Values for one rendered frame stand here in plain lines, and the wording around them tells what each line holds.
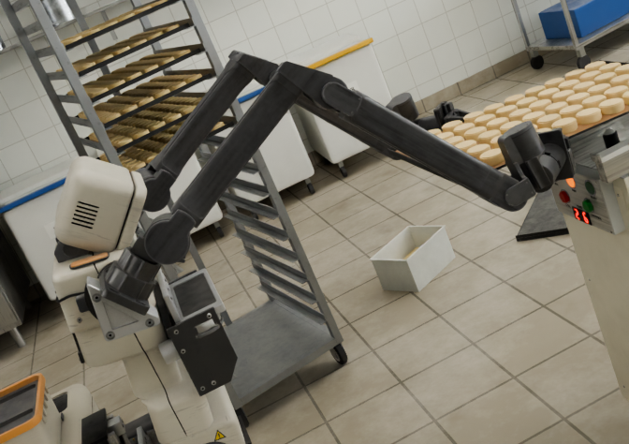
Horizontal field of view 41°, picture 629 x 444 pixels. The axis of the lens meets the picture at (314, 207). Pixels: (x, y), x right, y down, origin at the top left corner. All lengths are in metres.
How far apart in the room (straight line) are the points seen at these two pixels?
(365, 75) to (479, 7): 1.35
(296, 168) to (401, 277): 1.82
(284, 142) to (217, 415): 3.55
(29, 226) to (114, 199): 3.57
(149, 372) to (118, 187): 0.39
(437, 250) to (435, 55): 2.74
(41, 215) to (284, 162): 1.48
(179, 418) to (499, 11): 5.06
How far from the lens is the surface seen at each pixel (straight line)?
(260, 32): 5.80
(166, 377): 1.77
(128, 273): 1.50
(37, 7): 2.74
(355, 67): 5.29
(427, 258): 3.63
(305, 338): 3.28
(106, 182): 1.61
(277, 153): 5.21
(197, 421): 1.77
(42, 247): 5.19
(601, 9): 6.03
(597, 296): 2.29
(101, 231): 1.62
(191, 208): 1.47
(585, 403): 2.68
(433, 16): 6.19
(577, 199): 2.04
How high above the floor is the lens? 1.57
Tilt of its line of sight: 18 degrees down
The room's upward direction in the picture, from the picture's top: 23 degrees counter-clockwise
